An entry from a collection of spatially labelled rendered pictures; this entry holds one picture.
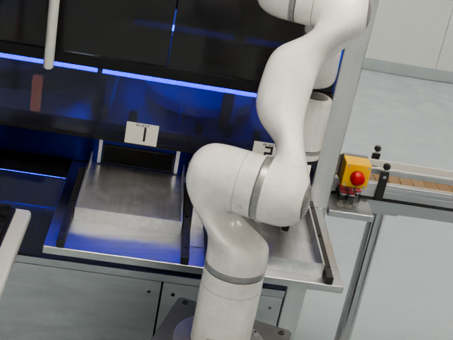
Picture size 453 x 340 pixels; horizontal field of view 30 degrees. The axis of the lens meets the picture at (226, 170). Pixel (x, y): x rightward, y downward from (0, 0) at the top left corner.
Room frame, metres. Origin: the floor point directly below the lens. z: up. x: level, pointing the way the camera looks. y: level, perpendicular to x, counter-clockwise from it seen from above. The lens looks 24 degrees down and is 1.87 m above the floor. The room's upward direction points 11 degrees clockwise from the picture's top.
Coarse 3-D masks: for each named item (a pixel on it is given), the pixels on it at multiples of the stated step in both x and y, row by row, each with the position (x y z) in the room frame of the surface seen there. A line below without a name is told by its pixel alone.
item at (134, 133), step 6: (126, 126) 2.06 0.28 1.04; (132, 126) 2.06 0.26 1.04; (138, 126) 2.06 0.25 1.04; (144, 126) 2.06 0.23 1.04; (150, 126) 2.06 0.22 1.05; (156, 126) 2.06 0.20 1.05; (126, 132) 2.06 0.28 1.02; (132, 132) 2.06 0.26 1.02; (138, 132) 2.06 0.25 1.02; (150, 132) 2.06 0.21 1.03; (156, 132) 2.06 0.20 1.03; (126, 138) 2.06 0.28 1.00; (132, 138) 2.06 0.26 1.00; (138, 138) 2.06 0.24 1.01; (150, 138) 2.06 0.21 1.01; (156, 138) 2.06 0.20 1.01; (144, 144) 2.06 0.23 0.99; (150, 144) 2.06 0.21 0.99
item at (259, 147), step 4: (256, 144) 2.09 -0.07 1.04; (260, 144) 2.09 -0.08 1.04; (264, 144) 2.09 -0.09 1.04; (268, 144) 2.10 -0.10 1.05; (272, 144) 2.10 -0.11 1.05; (256, 148) 2.09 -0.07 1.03; (260, 148) 2.09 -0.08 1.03; (264, 148) 2.09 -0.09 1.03; (268, 148) 2.10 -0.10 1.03; (260, 152) 2.09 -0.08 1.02; (272, 152) 2.10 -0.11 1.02; (268, 156) 2.10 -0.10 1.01; (272, 156) 2.10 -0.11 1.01
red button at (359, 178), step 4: (356, 172) 2.10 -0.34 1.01; (360, 172) 2.10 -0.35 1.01; (352, 176) 2.09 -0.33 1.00; (356, 176) 2.09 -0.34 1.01; (360, 176) 2.09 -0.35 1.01; (364, 176) 2.10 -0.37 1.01; (352, 180) 2.09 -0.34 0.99; (356, 180) 2.09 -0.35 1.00; (360, 180) 2.09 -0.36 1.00; (364, 180) 2.09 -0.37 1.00; (356, 184) 2.09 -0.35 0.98; (360, 184) 2.09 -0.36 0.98
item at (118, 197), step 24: (96, 168) 2.09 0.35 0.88; (120, 168) 2.12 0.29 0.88; (96, 192) 1.95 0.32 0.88; (120, 192) 1.97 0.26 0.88; (144, 192) 2.00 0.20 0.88; (168, 192) 2.03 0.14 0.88; (96, 216) 1.79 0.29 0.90; (120, 216) 1.80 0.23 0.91; (144, 216) 1.81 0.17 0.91; (168, 216) 1.90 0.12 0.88
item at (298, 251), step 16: (256, 224) 1.94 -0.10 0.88; (304, 224) 2.00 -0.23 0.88; (272, 240) 1.87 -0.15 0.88; (288, 240) 1.89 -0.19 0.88; (304, 240) 1.91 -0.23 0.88; (272, 256) 1.73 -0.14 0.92; (288, 256) 1.81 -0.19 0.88; (304, 256) 1.82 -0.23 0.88; (320, 256) 1.79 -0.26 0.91; (288, 272) 1.73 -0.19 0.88; (304, 272) 1.74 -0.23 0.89; (320, 272) 1.74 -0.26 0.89
